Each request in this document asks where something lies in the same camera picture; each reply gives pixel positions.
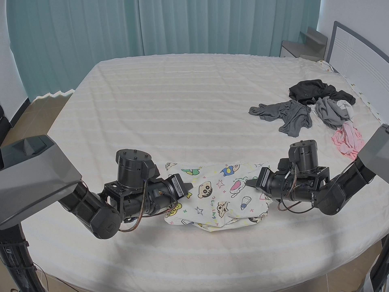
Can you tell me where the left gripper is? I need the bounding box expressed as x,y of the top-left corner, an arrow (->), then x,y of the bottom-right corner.
142,175 -> 194,217

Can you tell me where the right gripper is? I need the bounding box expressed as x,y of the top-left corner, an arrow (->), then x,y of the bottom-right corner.
255,167 -> 294,201

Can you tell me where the white printed pyjama top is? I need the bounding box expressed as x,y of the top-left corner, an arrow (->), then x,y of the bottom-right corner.
164,161 -> 273,232

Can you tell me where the bed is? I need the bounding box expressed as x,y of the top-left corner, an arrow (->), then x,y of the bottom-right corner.
21,21 -> 389,292

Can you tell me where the dark grey garment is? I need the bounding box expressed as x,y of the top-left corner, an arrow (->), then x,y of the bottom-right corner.
249,100 -> 313,138

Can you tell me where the pink garment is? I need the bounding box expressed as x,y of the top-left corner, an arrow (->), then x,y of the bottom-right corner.
331,120 -> 366,160

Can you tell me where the light grey garment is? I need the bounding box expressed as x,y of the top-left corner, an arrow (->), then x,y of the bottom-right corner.
314,96 -> 355,130

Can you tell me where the black garment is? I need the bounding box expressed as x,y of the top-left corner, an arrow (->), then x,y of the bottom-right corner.
288,79 -> 356,106

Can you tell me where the grey bedside table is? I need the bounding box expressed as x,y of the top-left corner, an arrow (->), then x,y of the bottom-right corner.
280,27 -> 328,61

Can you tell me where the blue-green curtain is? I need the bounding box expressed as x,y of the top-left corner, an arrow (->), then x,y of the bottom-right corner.
6,0 -> 323,103

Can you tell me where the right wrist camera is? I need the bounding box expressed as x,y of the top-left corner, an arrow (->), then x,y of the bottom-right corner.
277,158 -> 293,175

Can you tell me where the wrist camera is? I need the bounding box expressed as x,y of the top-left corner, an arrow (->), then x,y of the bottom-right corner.
277,158 -> 293,175
146,160 -> 161,182

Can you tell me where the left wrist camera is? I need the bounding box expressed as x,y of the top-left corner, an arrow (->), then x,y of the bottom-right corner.
146,160 -> 161,182

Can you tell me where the black cable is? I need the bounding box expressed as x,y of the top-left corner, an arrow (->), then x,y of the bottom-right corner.
55,277 -> 78,291
119,180 -> 180,233
277,197 -> 311,215

